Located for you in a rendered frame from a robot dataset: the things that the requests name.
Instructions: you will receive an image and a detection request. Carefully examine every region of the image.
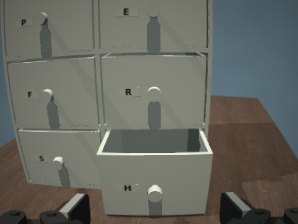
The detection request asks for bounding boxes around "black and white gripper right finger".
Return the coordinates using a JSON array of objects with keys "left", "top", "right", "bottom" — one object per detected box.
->
[{"left": 219, "top": 192, "right": 298, "bottom": 224}]

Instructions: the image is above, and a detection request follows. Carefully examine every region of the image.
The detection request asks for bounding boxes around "grey small chest of drawers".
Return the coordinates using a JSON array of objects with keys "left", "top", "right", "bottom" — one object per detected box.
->
[{"left": 0, "top": 0, "right": 213, "bottom": 189}]

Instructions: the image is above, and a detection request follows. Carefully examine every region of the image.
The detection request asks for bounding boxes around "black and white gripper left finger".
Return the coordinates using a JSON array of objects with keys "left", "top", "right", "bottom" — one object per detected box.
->
[{"left": 0, "top": 193, "right": 91, "bottom": 224}]

